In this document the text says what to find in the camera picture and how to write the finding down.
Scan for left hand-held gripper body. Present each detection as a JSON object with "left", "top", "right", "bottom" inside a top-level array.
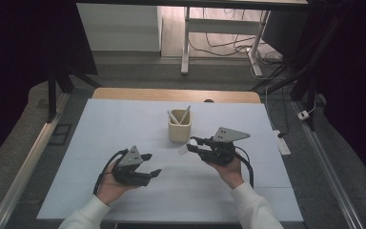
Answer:
[{"left": 111, "top": 145, "right": 153, "bottom": 188}]

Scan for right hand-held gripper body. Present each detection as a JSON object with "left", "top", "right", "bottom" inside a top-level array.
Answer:
[{"left": 199, "top": 126, "right": 252, "bottom": 167}]

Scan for beige square pen holder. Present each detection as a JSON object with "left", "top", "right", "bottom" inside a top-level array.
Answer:
[{"left": 167, "top": 108, "right": 193, "bottom": 144}]

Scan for clear pen with red print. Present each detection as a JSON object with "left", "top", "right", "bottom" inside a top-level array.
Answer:
[{"left": 179, "top": 105, "right": 193, "bottom": 126}]

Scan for white marker pen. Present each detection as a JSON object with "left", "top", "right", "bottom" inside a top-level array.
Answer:
[{"left": 166, "top": 109, "right": 181, "bottom": 126}]

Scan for person's right hand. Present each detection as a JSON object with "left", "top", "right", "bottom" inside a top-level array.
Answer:
[{"left": 204, "top": 155, "right": 246, "bottom": 191}]

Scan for person's left hand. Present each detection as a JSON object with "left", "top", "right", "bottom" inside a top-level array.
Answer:
[{"left": 95, "top": 160, "right": 141, "bottom": 206}]

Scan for white table mat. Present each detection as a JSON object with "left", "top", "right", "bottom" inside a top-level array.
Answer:
[{"left": 35, "top": 97, "right": 305, "bottom": 223}]

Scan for white power strip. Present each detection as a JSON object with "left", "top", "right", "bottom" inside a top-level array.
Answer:
[{"left": 272, "top": 129, "right": 293, "bottom": 157}]

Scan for dark square floor plate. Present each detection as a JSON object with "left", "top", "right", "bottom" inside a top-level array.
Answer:
[{"left": 51, "top": 122, "right": 73, "bottom": 147}]

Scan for black metal stand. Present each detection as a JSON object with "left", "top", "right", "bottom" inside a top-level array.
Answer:
[{"left": 251, "top": 9, "right": 351, "bottom": 132}]

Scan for black tripod stand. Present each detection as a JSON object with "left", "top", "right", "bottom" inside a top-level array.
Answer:
[{"left": 45, "top": 62, "right": 103, "bottom": 124}]

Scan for white board panel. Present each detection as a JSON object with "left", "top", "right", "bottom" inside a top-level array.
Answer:
[{"left": 76, "top": 3, "right": 161, "bottom": 52}]

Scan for black curtain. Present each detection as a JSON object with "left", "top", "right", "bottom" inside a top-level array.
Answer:
[
  {"left": 298, "top": 0, "right": 366, "bottom": 196},
  {"left": 0, "top": 0, "right": 98, "bottom": 171}
]

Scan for right hand-held gripper cable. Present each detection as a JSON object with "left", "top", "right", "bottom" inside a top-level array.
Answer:
[{"left": 233, "top": 145, "right": 255, "bottom": 189}]

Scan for tangled black floor cables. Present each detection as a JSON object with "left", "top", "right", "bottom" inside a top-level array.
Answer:
[{"left": 188, "top": 8, "right": 284, "bottom": 65}]

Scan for aluminium floor rail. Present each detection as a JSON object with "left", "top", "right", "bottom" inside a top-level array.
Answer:
[
  {"left": 291, "top": 100, "right": 365, "bottom": 229},
  {"left": 0, "top": 92, "right": 71, "bottom": 229}
]

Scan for white desk frame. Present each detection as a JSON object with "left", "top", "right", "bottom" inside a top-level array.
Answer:
[{"left": 180, "top": 6, "right": 272, "bottom": 77}]

